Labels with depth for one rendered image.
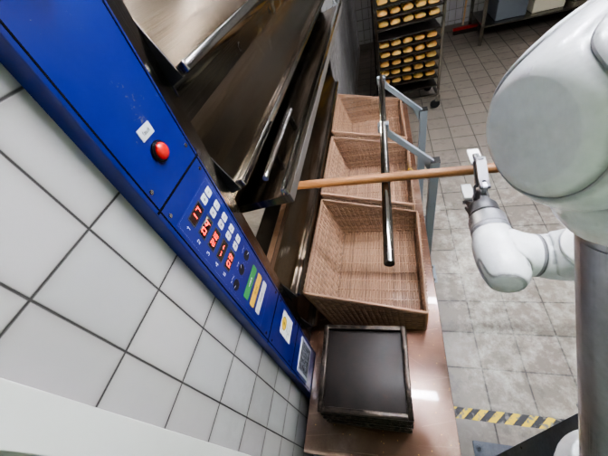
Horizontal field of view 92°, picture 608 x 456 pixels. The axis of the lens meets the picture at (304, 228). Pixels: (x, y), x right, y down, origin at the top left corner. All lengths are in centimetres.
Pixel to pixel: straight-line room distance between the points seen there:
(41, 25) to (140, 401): 49
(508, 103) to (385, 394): 93
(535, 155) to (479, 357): 180
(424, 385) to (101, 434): 106
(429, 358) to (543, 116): 118
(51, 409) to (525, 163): 49
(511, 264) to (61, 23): 84
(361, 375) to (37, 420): 86
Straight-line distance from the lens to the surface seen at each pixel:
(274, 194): 73
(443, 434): 129
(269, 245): 94
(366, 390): 108
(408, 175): 103
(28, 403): 43
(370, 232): 167
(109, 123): 47
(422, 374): 133
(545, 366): 209
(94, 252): 47
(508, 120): 27
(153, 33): 64
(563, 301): 231
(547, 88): 24
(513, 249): 81
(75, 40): 48
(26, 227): 43
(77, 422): 47
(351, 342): 113
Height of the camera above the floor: 185
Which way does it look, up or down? 45 degrees down
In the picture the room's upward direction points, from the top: 20 degrees counter-clockwise
